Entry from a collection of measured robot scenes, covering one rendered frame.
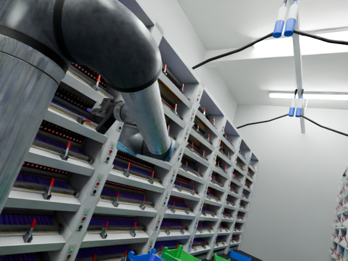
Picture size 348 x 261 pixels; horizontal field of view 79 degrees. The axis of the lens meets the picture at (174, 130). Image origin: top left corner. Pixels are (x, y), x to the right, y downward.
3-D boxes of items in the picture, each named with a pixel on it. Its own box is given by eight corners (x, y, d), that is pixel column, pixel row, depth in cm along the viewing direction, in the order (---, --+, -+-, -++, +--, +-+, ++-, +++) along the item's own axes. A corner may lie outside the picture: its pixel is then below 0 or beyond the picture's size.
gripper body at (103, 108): (113, 104, 108) (130, 105, 101) (107, 119, 106) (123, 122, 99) (102, 97, 102) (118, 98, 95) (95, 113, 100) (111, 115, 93)
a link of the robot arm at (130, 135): (138, 157, 81) (146, 126, 83) (110, 149, 83) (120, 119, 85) (143, 159, 90) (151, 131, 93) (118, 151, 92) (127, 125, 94)
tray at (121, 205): (154, 217, 164) (164, 202, 164) (91, 212, 116) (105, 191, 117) (140, 200, 176) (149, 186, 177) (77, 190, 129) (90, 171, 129)
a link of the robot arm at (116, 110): (130, 125, 96) (115, 117, 89) (123, 124, 99) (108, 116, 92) (137, 107, 98) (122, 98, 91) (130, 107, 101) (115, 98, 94)
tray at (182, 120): (183, 128, 181) (192, 115, 181) (138, 92, 133) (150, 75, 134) (168, 119, 193) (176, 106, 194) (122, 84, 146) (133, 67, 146)
